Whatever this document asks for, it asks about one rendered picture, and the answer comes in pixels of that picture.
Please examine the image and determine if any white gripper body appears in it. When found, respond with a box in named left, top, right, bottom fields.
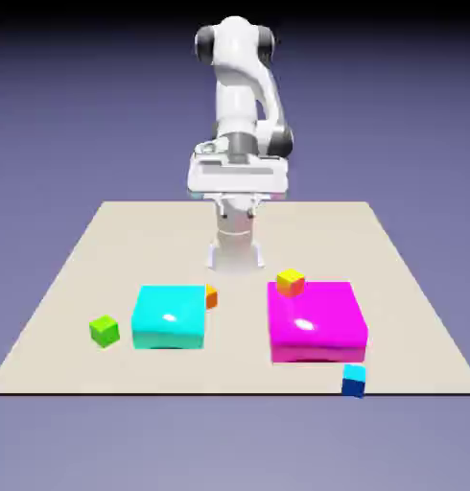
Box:
left=187, top=152, right=290, bottom=202

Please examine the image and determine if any small yellow cube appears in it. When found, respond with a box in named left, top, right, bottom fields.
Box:
left=275, top=268, right=306, bottom=299

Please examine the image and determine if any small green cube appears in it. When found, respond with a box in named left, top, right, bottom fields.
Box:
left=88, top=315, right=122, bottom=349

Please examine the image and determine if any small blue cube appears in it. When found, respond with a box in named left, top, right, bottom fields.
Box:
left=341, top=363, right=367, bottom=400

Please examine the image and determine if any large cyan box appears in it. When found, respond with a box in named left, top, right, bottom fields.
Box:
left=130, top=284, right=207, bottom=351

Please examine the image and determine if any large magenta box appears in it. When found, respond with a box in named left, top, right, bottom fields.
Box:
left=266, top=280, right=369, bottom=364

